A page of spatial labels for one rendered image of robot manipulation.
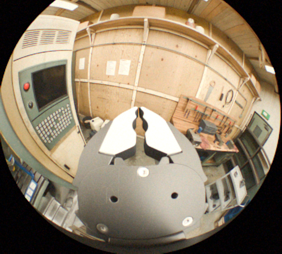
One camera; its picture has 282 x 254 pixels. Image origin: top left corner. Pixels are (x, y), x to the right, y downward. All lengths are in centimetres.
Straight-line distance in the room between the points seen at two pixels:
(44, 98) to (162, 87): 164
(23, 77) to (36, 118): 31
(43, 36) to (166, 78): 170
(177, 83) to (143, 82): 64
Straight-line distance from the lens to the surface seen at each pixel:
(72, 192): 112
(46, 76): 76
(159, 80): 154
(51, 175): 46
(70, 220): 104
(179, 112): 169
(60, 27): 89
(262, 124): 369
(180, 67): 159
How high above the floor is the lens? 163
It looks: 31 degrees down
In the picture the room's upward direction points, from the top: 12 degrees clockwise
